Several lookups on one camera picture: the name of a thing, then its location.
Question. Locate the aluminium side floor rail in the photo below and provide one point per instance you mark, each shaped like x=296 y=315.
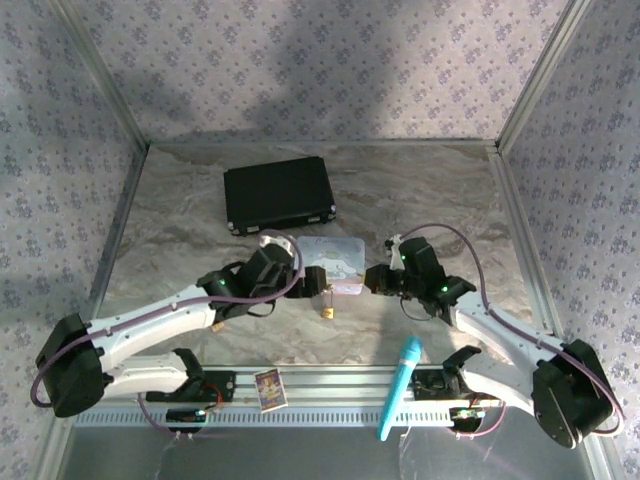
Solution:
x=120 y=225
x=520 y=240

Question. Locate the black hard case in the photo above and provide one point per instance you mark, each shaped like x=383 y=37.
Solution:
x=277 y=192

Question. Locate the aluminium frame post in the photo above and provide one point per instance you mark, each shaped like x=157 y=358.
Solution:
x=542 y=65
x=100 y=70

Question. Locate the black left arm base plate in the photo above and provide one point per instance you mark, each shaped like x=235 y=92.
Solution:
x=220 y=385

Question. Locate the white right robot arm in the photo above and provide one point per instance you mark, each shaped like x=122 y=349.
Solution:
x=500 y=332

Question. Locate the aluminium mounting rail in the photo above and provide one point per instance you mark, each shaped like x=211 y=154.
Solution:
x=330 y=385

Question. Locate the small brass padlock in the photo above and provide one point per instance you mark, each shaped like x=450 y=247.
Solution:
x=327 y=312

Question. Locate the aluminium back floor rail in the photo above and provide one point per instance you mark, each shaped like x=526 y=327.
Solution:
x=320 y=144

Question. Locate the light blue plastic tube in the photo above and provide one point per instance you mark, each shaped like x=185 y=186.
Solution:
x=400 y=390

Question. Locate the small black circuit module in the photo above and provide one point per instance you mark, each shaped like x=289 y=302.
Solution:
x=466 y=415
x=186 y=415

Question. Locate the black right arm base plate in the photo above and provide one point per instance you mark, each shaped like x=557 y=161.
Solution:
x=430 y=384

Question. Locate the small colourful printed card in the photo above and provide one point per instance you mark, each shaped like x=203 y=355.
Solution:
x=270 y=390

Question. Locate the grey metal front panel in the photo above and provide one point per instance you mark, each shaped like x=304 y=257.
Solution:
x=320 y=455

